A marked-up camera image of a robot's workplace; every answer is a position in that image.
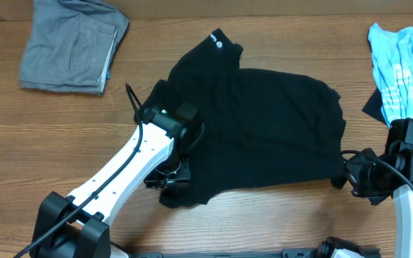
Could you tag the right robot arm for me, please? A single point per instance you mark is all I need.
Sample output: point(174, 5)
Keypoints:
point(398, 158)

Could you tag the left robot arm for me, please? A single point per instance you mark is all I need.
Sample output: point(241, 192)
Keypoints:
point(79, 224)

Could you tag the dark garment under blue shirt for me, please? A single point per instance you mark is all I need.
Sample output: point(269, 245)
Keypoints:
point(373, 107)

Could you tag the folded grey shorts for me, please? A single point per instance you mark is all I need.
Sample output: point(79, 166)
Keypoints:
point(71, 46)

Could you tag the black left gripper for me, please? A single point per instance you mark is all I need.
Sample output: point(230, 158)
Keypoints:
point(182, 176)

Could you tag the light blue t-shirt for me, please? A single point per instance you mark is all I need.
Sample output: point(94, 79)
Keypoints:
point(392, 59)

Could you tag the black polo shirt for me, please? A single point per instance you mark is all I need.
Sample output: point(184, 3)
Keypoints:
point(261, 127)

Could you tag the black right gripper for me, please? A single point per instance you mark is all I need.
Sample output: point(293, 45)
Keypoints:
point(353, 167)

